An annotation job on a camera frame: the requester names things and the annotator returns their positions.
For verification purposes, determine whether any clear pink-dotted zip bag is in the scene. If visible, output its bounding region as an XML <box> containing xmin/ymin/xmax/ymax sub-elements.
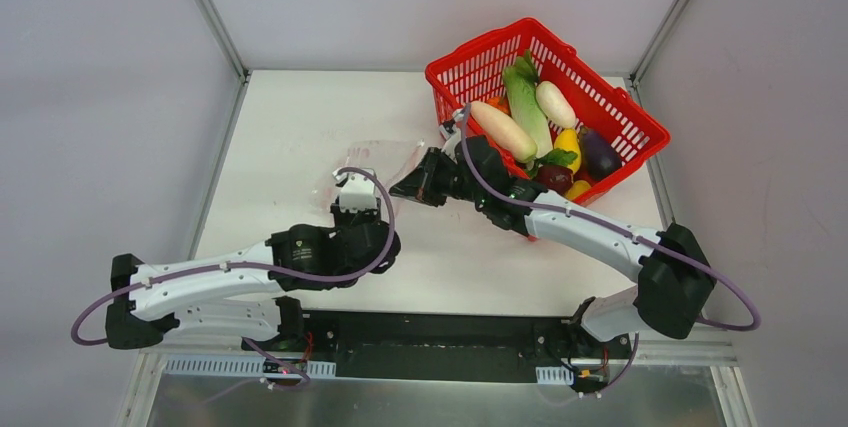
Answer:
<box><xmin>311</xmin><ymin>140</ymin><xmax>426</xmax><ymax>212</ymax></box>

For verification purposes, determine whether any green napa cabbage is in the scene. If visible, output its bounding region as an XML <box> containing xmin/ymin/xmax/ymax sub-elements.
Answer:
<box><xmin>502</xmin><ymin>50</ymin><xmax>553</xmax><ymax>158</ymax></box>

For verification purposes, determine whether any dark purple eggplant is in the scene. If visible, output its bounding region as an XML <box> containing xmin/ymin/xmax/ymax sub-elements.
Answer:
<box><xmin>578</xmin><ymin>126</ymin><xmax>623</xmax><ymax>182</ymax></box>

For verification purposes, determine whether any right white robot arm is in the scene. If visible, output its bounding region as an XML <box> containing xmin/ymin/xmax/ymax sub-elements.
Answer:
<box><xmin>390</xmin><ymin>136</ymin><xmax>715</xmax><ymax>357</ymax></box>

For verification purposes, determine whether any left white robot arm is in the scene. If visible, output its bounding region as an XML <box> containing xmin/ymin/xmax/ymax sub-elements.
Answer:
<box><xmin>105</xmin><ymin>200</ymin><xmax>401</xmax><ymax>352</ymax></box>

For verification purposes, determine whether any long white radish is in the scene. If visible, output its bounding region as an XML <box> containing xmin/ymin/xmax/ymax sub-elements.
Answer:
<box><xmin>468</xmin><ymin>101</ymin><xmax>538</xmax><ymax>163</ymax></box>

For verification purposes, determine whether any orange pumpkin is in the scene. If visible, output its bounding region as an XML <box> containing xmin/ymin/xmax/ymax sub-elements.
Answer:
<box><xmin>486</xmin><ymin>96</ymin><xmax>511</xmax><ymax>116</ymax></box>

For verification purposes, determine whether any red plastic basket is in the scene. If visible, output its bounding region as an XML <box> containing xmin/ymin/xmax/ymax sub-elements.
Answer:
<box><xmin>425</xmin><ymin>17</ymin><xmax>671</xmax><ymax>206</ymax></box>

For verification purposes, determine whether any dark red apple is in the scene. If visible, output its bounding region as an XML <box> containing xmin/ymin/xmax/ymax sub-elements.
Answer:
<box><xmin>533</xmin><ymin>164</ymin><xmax>574</xmax><ymax>196</ymax></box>

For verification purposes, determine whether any yellow squash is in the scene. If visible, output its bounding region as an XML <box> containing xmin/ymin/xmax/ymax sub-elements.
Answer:
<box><xmin>553</xmin><ymin>129</ymin><xmax>583</xmax><ymax>174</ymax></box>

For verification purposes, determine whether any small white radish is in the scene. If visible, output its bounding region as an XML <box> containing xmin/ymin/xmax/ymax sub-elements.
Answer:
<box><xmin>535</xmin><ymin>81</ymin><xmax>577</xmax><ymax>129</ymax></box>

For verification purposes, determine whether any yellow mango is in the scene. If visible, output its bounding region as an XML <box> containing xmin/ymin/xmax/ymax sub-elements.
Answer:
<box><xmin>564</xmin><ymin>180</ymin><xmax>592</xmax><ymax>201</ymax></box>

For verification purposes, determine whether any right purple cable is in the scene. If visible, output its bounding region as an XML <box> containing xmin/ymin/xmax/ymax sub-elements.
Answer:
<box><xmin>457</xmin><ymin>103</ymin><xmax>763</xmax><ymax>333</ymax></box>

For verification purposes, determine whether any purple cable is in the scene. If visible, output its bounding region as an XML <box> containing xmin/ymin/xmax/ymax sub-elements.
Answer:
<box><xmin>70</xmin><ymin>166</ymin><xmax>397</xmax><ymax>348</ymax></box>
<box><xmin>457</xmin><ymin>103</ymin><xmax>763</xmax><ymax>333</ymax></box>

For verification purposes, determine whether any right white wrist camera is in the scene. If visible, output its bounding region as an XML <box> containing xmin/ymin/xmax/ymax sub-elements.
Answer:
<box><xmin>439</xmin><ymin>109</ymin><xmax>466</xmax><ymax>161</ymax></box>

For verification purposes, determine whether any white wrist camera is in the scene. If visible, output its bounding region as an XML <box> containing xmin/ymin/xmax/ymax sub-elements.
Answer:
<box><xmin>332</xmin><ymin>167</ymin><xmax>379</xmax><ymax>213</ymax></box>
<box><xmin>439</xmin><ymin>109</ymin><xmax>466</xmax><ymax>161</ymax></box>

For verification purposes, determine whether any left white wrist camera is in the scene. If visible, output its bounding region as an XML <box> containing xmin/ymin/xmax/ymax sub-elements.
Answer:
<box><xmin>332</xmin><ymin>167</ymin><xmax>379</xmax><ymax>213</ymax></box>

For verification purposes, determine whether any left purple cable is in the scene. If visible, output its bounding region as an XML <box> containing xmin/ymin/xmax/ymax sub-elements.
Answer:
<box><xmin>70</xmin><ymin>166</ymin><xmax>397</xmax><ymax>348</ymax></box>

